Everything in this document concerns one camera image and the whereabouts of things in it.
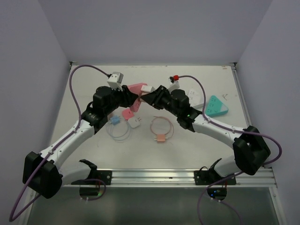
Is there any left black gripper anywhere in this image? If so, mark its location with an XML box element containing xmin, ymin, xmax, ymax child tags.
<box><xmin>104</xmin><ymin>83</ymin><xmax>135</xmax><ymax>114</ymax></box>

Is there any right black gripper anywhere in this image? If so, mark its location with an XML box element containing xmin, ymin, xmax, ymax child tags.
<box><xmin>142</xmin><ymin>85</ymin><xmax>180</xmax><ymax>117</ymax></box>

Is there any white charger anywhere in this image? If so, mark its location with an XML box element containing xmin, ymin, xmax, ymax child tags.
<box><xmin>141</xmin><ymin>85</ymin><xmax>155</xmax><ymax>94</ymax></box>

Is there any pink triangular power strip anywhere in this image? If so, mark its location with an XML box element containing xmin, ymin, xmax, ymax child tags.
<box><xmin>128</xmin><ymin>83</ymin><xmax>147</xmax><ymax>113</ymax></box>

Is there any blue charger plug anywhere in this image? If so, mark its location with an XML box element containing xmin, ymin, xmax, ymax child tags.
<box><xmin>110</xmin><ymin>115</ymin><xmax>120</xmax><ymax>126</ymax></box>

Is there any pink plug adapter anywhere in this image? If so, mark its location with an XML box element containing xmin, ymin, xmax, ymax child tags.
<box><xmin>121</xmin><ymin>108</ymin><xmax>135</xmax><ymax>120</ymax></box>

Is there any pink thin cable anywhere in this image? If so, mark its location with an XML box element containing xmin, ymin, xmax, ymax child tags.
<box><xmin>149</xmin><ymin>115</ymin><xmax>175</xmax><ymax>137</ymax></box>

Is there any white plug adapter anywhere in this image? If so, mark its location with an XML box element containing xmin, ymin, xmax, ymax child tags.
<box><xmin>127</xmin><ymin>116</ymin><xmax>141</xmax><ymax>128</ymax></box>

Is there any peach plug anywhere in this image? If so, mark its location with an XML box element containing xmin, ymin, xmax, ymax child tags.
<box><xmin>154</xmin><ymin>134</ymin><xmax>167</xmax><ymax>143</ymax></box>

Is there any white power strip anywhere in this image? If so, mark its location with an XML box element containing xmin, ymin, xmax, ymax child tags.
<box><xmin>187</xmin><ymin>88</ymin><xmax>204</xmax><ymax>109</ymax></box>

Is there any teal triangular power strip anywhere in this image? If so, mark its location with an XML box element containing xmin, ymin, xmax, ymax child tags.
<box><xmin>204</xmin><ymin>95</ymin><xmax>229</xmax><ymax>117</ymax></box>

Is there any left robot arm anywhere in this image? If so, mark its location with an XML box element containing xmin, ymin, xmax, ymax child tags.
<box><xmin>22</xmin><ymin>85</ymin><xmax>139</xmax><ymax>199</ymax></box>

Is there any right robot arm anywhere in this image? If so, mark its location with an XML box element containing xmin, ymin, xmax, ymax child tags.
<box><xmin>141</xmin><ymin>86</ymin><xmax>270</xmax><ymax>184</ymax></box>

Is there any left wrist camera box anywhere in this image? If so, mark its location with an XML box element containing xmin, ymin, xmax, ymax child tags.
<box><xmin>107</xmin><ymin>72</ymin><xmax>124</xmax><ymax>90</ymax></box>

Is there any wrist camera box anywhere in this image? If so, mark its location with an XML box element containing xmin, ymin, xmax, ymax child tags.
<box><xmin>168</xmin><ymin>75</ymin><xmax>180</xmax><ymax>92</ymax></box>
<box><xmin>107</xmin><ymin>72</ymin><xmax>124</xmax><ymax>90</ymax></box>

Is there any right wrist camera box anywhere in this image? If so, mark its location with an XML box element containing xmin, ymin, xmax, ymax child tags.
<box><xmin>168</xmin><ymin>75</ymin><xmax>180</xmax><ymax>92</ymax></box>

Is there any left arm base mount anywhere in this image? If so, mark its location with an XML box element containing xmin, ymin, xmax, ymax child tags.
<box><xmin>71</xmin><ymin>159</ymin><xmax>113</xmax><ymax>185</ymax></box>

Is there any aluminium front rail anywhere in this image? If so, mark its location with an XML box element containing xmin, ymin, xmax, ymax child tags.
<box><xmin>61</xmin><ymin>167</ymin><xmax>277</xmax><ymax>188</ymax></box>

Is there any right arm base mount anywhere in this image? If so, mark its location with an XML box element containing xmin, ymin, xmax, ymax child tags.
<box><xmin>194</xmin><ymin>157</ymin><xmax>240</xmax><ymax>185</ymax></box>

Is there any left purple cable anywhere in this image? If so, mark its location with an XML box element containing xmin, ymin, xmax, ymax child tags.
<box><xmin>9</xmin><ymin>64</ymin><xmax>111</xmax><ymax>222</ymax></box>

